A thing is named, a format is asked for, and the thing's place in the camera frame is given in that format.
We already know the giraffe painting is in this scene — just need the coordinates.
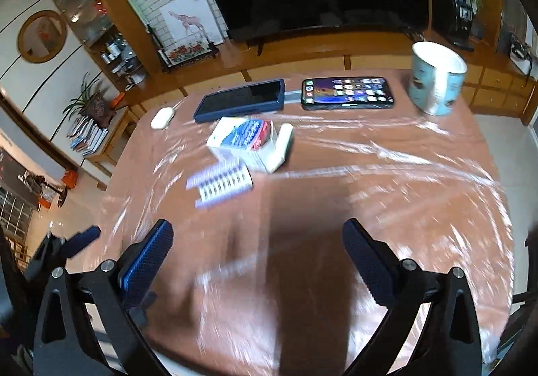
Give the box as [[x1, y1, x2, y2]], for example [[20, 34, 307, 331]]
[[161, 0, 224, 49]]

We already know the clear plastic blister tray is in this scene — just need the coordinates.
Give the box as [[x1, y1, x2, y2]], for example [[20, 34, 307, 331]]
[[186, 160, 254, 209]]

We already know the round wooden wall picture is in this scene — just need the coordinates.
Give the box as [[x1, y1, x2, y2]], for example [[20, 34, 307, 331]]
[[17, 10, 68, 64]]

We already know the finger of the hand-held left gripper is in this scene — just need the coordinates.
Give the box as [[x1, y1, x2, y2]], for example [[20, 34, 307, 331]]
[[25, 227, 102, 282]]

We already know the framed red flower picture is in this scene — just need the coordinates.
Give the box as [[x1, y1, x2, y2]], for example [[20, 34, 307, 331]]
[[157, 42, 222, 73]]

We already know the blue and white medicine box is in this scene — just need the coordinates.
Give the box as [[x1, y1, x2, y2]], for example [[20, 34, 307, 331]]
[[206, 116, 279, 173]]

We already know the black smartphone with lit screen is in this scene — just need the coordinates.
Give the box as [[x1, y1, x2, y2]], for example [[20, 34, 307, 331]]
[[301, 76, 396, 111]]

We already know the small white tube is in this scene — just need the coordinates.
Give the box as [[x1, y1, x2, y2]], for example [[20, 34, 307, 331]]
[[268, 123, 294, 174]]

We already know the pale blue printed mug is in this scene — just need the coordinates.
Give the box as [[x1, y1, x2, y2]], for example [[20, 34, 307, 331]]
[[409, 41, 468, 116]]

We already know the white earbuds case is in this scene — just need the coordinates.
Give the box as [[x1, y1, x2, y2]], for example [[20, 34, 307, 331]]
[[150, 107, 176, 130]]

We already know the potted green plant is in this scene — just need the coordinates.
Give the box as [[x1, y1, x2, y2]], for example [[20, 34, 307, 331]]
[[64, 72, 119, 129]]

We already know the stack of books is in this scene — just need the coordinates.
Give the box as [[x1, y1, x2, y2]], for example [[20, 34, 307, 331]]
[[66, 115, 111, 157]]

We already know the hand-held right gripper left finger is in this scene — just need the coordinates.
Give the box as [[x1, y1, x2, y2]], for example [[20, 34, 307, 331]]
[[33, 220, 174, 376]]

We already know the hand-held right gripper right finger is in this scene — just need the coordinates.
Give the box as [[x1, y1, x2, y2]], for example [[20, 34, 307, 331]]
[[342, 218, 482, 376]]

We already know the phone in dark blue case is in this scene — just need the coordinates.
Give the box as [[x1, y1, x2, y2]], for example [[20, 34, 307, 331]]
[[193, 79, 286, 124]]

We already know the black coffee machine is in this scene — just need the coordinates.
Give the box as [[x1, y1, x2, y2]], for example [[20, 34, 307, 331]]
[[445, 0, 476, 52]]

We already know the wooden glass display cabinet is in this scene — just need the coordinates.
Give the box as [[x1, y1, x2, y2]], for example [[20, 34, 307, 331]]
[[37, 0, 149, 91]]

